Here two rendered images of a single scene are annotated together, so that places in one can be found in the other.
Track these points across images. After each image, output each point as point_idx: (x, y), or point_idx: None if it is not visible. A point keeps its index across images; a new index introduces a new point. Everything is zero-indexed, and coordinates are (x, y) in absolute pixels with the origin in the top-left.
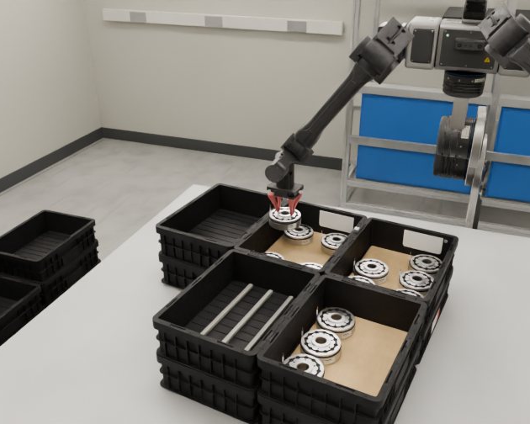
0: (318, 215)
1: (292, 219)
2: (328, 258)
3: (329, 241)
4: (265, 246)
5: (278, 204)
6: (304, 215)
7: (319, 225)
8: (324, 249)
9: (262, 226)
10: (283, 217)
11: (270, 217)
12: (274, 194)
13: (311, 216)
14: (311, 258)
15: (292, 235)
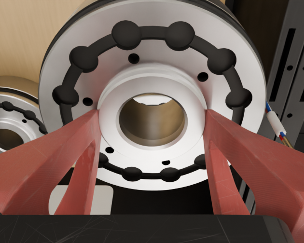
0: (115, 214)
1: (73, 83)
2: None
3: (24, 124)
4: (237, 5)
5: (217, 166)
6: (167, 203)
7: (114, 187)
8: (29, 87)
9: (279, 17)
10: (139, 69)
11: (240, 33)
12: (272, 232)
13: (139, 206)
14: (41, 24)
15: (156, 99)
